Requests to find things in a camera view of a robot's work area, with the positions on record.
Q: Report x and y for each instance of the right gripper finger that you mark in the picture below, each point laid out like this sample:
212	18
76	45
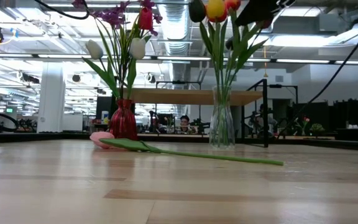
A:
259	12

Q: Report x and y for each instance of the black artificial tulip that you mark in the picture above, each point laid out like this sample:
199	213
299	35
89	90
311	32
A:
196	9
228	43

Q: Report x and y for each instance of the bright red artificial tulip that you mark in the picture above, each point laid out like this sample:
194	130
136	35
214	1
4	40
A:
145	18

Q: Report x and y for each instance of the white artificial tulip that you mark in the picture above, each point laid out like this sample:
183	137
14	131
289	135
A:
93	49
137	48

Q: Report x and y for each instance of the purple artificial flower bunch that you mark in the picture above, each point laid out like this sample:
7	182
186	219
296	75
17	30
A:
113	17

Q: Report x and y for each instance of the pale pink artificial tulip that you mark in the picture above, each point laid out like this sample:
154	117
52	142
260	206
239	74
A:
101	139

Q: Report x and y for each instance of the wooden shelf black metal legs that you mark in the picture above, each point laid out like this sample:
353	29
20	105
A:
182	96

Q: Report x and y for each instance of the distant artificial flowers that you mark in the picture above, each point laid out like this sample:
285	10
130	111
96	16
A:
304	122

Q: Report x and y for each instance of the person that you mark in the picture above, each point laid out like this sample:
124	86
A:
261	119
184	124

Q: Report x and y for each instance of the clear glass vase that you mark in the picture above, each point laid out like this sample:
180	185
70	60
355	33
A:
222	124

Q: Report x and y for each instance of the small potted plant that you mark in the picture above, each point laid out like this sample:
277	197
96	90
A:
316	127

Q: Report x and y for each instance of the black office cabinets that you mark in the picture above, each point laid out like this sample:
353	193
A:
353	113

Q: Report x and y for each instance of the red ribbed glass vase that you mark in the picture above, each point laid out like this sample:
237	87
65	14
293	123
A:
123	123

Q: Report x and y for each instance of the black computer monitor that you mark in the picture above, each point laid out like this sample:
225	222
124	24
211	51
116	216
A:
102	107

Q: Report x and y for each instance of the white blue bottle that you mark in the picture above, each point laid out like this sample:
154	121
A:
105	117

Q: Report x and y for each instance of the white building pillar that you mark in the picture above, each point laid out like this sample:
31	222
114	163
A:
51	102

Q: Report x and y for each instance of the silver ceiling duct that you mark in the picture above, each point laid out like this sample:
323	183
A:
174	28

